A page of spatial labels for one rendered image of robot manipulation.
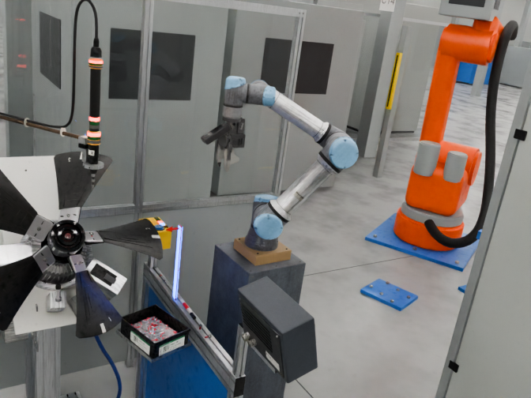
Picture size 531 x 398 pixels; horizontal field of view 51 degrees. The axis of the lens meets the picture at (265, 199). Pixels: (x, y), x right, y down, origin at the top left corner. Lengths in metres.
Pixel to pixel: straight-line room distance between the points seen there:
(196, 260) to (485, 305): 1.55
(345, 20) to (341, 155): 4.28
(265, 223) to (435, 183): 3.35
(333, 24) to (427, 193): 2.11
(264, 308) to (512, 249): 1.50
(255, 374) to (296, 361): 1.03
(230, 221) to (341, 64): 3.56
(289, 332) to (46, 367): 1.20
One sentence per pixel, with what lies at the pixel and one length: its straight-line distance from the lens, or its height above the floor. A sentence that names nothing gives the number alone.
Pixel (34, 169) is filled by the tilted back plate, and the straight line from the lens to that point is 2.40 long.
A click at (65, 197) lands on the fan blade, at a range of 2.16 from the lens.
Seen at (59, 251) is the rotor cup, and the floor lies 1.18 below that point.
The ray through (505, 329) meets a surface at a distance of 2.93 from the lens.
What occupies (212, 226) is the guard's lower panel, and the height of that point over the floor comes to 0.83.
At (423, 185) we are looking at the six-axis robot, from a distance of 5.43.
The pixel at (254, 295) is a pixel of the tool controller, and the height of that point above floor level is 1.23.
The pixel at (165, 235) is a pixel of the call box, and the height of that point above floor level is 1.05.
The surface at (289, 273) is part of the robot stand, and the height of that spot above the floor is 0.96.
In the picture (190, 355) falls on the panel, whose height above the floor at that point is 0.69.
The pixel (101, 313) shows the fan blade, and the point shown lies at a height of 0.96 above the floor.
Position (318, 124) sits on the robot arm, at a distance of 2.30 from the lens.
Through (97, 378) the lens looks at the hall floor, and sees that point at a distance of 3.34.
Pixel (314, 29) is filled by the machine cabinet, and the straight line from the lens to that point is 6.12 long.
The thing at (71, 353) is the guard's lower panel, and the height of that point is 0.18.
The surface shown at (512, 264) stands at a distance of 2.83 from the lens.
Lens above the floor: 2.07
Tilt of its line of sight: 20 degrees down
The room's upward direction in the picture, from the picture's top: 8 degrees clockwise
